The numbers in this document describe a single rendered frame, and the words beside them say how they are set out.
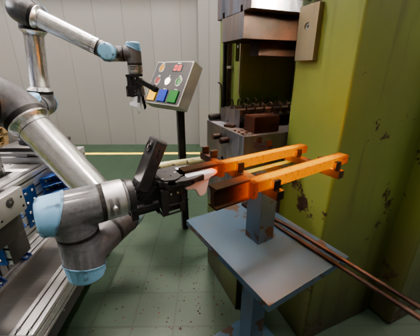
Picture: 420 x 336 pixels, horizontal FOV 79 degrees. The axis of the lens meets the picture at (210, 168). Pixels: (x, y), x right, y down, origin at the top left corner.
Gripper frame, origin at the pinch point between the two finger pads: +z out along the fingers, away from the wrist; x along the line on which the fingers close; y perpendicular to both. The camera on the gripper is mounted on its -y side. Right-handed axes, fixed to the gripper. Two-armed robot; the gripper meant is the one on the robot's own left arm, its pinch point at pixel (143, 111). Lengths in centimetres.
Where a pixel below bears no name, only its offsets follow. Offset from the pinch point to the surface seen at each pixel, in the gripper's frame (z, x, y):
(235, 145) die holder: 7, 43, -47
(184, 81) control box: -15.7, -8.5, -22.9
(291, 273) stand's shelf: 26, 95, -57
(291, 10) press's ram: -44, 32, -68
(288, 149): -1, 77, -59
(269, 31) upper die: -37, 29, -61
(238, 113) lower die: -5, 32, -49
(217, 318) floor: 93, 54, -40
